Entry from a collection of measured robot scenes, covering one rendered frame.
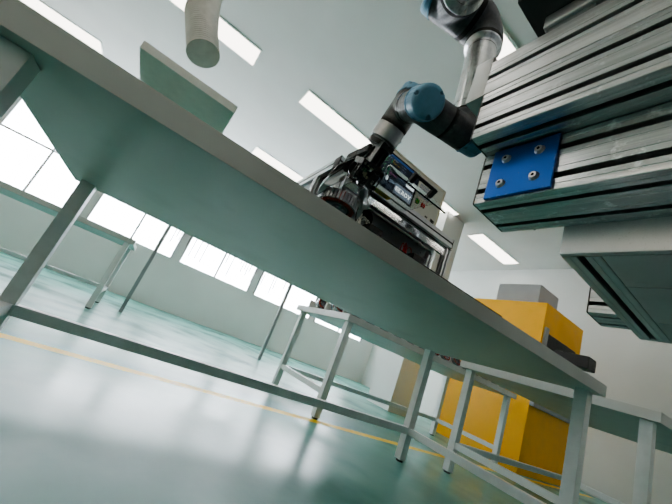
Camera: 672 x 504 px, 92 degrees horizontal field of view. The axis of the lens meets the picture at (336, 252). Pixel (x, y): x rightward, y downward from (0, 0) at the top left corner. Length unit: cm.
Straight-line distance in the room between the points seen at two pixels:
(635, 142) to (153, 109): 69
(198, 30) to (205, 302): 601
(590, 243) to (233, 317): 729
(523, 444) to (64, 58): 461
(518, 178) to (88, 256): 716
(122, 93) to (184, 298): 676
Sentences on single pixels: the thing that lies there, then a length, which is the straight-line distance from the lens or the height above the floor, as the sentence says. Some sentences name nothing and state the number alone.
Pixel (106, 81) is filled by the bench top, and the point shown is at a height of 71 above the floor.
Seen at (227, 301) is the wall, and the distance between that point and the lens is 751.
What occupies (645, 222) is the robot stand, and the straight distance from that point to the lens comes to 54.
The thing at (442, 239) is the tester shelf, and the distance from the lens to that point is 154.
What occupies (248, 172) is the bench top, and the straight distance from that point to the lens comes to 69.
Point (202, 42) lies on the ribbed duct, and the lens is 201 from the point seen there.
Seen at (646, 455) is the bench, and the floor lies 54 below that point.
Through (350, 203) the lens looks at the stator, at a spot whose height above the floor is 81.
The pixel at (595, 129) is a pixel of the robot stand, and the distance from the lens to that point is 53.
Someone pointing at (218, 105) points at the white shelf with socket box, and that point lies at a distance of 151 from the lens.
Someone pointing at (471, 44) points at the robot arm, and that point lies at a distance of 108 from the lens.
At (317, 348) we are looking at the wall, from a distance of 847.
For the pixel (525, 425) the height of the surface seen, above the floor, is 50.
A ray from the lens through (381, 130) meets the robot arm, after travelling 86.
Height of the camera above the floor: 44
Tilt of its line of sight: 16 degrees up
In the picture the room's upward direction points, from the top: 22 degrees clockwise
